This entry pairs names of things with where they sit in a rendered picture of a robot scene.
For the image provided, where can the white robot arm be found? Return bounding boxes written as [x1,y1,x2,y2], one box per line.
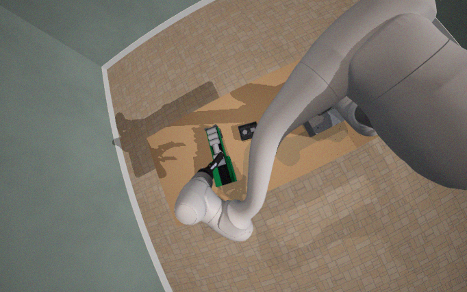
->
[174,0,467,241]

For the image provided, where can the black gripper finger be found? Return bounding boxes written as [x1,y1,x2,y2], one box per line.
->
[206,150,225,169]

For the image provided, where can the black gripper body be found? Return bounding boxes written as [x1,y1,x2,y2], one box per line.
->
[198,166,214,179]

